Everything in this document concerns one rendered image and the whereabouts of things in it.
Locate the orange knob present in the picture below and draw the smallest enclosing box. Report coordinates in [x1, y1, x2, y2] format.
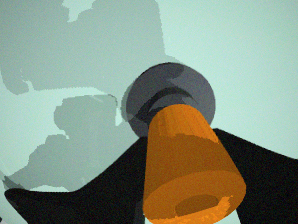
[142, 104, 246, 224]

